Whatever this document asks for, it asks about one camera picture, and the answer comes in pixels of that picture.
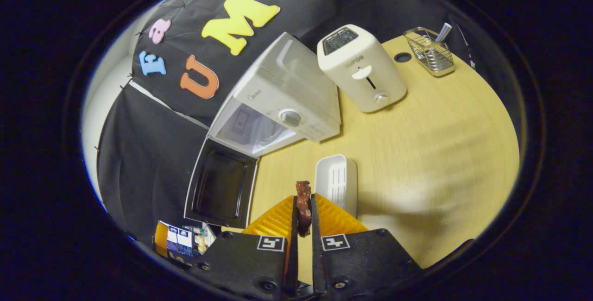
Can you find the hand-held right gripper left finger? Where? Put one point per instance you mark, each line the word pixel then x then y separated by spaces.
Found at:
pixel 250 268

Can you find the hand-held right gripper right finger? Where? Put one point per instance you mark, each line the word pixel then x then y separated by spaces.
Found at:
pixel 361 264

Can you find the brown meat piece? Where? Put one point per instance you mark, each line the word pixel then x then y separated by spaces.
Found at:
pixel 303 203

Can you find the white microwave oven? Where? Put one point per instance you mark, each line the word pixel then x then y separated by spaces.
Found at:
pixel 296 78

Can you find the white rectangular tray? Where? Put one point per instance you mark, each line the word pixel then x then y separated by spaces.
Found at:
pixel 336 180

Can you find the white toaster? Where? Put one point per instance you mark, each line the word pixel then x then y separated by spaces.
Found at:
pixel 366 74

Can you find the metal spoon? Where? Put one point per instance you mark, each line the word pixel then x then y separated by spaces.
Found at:
pixel 444 31

